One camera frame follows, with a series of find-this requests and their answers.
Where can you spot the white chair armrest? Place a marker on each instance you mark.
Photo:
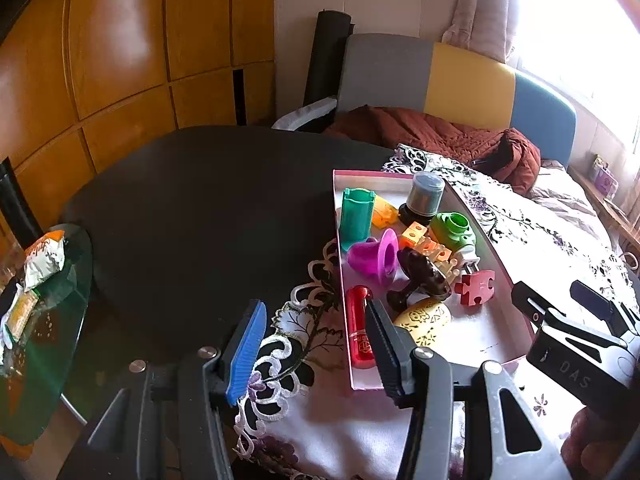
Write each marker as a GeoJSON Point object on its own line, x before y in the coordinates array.
{"type": "Point", "coordinates": [305, 112]}

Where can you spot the orange block with holes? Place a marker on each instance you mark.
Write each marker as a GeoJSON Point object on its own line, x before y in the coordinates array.
{"type": "Point", "coordinates": [417, 237]}

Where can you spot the beige curtain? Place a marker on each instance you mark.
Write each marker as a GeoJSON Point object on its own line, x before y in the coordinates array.
{"type": "Point", "coordinates": [485, 5]}

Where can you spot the black rolled mat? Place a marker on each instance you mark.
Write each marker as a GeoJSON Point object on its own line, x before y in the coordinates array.
{"type": "Point", "coordinates": [327, 60]}

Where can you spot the green and white toy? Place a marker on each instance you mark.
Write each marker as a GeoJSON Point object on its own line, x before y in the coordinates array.
{"type": "Point", "coordinates": [452, 230]}

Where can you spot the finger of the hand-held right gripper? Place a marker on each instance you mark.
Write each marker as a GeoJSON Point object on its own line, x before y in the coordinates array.
{"type": "Point", "coordinates": [597, 305]}
{"type": "Point", "coordinates": [530, 305]}

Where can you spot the green glass side table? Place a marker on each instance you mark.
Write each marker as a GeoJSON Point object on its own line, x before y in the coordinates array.
{"type": "Point", "coordinates": [45, 360]}

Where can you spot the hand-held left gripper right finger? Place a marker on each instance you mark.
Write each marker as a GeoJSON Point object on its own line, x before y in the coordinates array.
{"type": "Point", "coordinates": [377, 342]}

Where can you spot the wooden desk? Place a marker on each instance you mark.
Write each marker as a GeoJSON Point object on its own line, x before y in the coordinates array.
{"type": "Point", "coordinates": [615, 215]}

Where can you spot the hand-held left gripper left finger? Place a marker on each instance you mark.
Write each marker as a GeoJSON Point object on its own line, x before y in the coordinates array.
{"type": "Point", "coordinates": [247, 350]}

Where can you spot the teal plastic piece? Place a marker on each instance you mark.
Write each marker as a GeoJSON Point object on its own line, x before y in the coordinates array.
{"type": "Point", "coordinates": [356, 215]}

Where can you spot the white orange snack packet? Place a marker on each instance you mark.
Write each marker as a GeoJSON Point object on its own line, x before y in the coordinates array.
{"type": "Point", "coordinates": [45, 260]}

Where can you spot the multicolour upholstered chair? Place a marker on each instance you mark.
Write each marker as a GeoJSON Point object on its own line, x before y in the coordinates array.
{"type": "Point", "coordinates": [470, 85]}

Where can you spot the grey cylinder jar black base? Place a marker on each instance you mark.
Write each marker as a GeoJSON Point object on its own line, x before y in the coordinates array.
{"type": "Point", "coordinates": [422, 197]}

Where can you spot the yellow green snack packet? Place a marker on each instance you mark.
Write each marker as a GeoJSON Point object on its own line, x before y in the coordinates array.
{"type": "Point", "coordinates": [22, 310]}

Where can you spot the yellow embossed oval piece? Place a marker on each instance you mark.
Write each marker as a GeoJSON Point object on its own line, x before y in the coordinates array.
{"type": "Point", "coordinates": [422, 322]}

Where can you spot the dark wooden peg comb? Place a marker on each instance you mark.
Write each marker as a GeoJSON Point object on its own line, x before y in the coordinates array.
{"type": "Point", "coordinates": [417, 280]}

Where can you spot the wooden wardrobe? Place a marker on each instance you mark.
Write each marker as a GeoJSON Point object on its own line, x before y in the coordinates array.
{"type": "Point", "coordinates": [120, 50]}

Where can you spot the person's right hand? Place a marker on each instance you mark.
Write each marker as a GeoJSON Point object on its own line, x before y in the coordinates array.
{"type": "Point", "coordinates": [582, 440]}

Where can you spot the red tube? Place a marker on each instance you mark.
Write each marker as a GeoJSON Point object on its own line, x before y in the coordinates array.
{"type": "Point", "coordinates": [360, 330]}

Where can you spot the brown quilted jacket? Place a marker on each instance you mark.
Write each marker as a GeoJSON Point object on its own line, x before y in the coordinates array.
{"type": "Point", "coordinates": [440, 135]}

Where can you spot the red puzzle piece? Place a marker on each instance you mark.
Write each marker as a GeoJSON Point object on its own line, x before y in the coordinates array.
{"type": "Point", "coordinates": [475, 285]}

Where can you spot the orange curved plastic piece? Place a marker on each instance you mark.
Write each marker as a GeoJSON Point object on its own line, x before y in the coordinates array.
{"type": "Point", "coordinates": [384, 212]}

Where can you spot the pink cardboard box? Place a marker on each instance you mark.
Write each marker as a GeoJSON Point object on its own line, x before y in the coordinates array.
{"type": "Point", "coordinates": [480, 335]}

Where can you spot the purple box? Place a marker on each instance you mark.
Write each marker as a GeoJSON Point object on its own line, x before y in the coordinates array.
{"type": "Point", "coordinates": [605, 180]}

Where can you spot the window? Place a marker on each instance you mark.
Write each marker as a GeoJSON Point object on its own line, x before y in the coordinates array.
{"type": "Point", "coordinates": [575, 25]}

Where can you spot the magenta plastic cup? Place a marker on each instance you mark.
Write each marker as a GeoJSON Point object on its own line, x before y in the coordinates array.
{"type": "Point", "coordinates": [375, 257]}

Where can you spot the embroidered floral tablecloth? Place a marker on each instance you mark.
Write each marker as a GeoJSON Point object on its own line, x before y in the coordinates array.
{"type": "Point", "coordinates": [340, 435]}

